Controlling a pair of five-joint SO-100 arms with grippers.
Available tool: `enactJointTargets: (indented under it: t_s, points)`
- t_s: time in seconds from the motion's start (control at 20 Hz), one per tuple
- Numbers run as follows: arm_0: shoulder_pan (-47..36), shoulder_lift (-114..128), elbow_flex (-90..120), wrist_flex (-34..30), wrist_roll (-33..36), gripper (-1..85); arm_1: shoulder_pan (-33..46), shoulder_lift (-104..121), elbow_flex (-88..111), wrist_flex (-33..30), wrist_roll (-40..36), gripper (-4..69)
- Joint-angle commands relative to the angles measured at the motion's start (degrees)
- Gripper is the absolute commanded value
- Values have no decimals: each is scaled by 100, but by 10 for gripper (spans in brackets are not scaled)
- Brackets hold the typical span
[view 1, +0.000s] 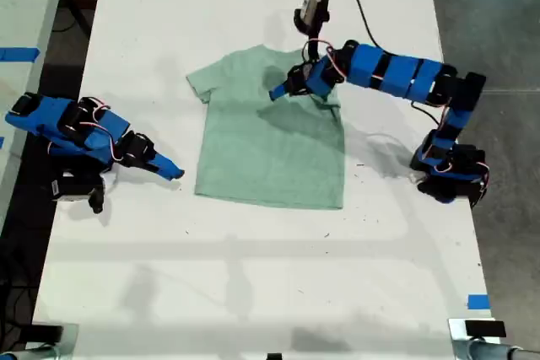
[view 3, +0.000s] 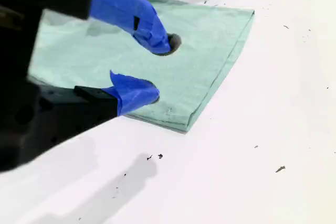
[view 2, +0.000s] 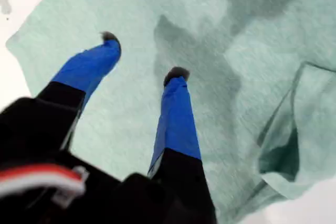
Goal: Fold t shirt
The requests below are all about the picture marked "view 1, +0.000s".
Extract pale green T-shirt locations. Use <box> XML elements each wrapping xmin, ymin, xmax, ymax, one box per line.
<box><xmin>186</xmin><ymin>44</ymin><xmax>348</xmax><ymax>211</ymax></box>

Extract long blue tape strip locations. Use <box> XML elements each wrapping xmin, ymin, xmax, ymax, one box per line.
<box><xmin>0</xmin><ymin>46</ymin><xmax>41</xmax><ymax>63</ymax></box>

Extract white side table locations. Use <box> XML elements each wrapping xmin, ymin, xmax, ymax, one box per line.
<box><xmin>0</xmin><ymin>0</ymin><xmax>72</xmax><ymax>226</ymax></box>

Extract metal table clamp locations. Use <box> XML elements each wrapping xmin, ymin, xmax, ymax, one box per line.
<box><xmin>31</xmin><ymin>323</ymin><xmax>80</xmax><ymax>360</ymax></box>
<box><xmin>447</xmin><ymin>317</ymin><xmax>512</xmax><ymax>360</ymax></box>

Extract small black box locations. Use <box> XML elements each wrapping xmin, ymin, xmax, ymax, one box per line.
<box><xmin>464</xmin><ymin>320</ymin><xmax>507</xmax><ymax>338</ymax></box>
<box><xmin>24</xmin><ymin>324</ymin><xmax>65</xmax><ymax>344</ymax></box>

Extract square blue tape piece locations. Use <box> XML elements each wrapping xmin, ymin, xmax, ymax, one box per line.
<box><xmin>467</xmin><ymin>293</ymin><xmax>492</xmax><ymax>311</ymax></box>

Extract black grey camera box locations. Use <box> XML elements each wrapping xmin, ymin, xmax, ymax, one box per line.
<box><xmin>293</xmin><ymin>0</ymin><xmax>332</xmax><ymax>37</ymax></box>

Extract black camera box, white label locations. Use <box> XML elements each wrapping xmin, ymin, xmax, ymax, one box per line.
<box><xmin>50</xmin><ymin>170</ymin><xmax>92</xmax><ymax>203</ymax></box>

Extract thin dark floor cable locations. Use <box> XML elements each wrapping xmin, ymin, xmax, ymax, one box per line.
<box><xmin>52</xmin><ymin>0</ymin><xmax>93</xmax><ymax>37</ymax></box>

